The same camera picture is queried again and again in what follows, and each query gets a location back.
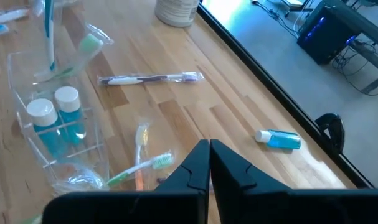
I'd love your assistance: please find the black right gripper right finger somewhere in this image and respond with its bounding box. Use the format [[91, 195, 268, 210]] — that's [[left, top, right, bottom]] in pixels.
[[209, 139, 378, 224]]

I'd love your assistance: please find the clear acrylic organizer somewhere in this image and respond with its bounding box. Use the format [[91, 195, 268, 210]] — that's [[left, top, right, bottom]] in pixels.
[[6, 45, 111, 196]]

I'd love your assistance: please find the blue mouthwash bottle white cap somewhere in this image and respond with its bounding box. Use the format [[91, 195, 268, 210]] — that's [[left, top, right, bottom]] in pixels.
[[254, 128, 303, 151], [26, 98, 70, 160], [54, 85, 87, 147]]

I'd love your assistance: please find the black computer tower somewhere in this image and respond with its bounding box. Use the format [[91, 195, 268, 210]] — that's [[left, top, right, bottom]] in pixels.
[[296, 5, 364, 67]]

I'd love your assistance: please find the white wipes canister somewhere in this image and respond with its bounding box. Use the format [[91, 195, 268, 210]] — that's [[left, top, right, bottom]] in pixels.
[[154, 0, 201, 29]]

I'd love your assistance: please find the black hook clamp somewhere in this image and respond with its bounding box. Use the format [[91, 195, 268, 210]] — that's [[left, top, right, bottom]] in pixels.
[[314, 112, 346, 154]]

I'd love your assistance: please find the orange toothbrush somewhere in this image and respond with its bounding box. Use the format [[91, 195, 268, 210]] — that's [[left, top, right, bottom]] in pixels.
[[0, 8, 31, 26], [133, 121, 151, 192]]

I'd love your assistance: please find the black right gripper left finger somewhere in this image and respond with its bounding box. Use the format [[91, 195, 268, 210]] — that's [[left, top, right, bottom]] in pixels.
[[42, 139, 211, 224]]

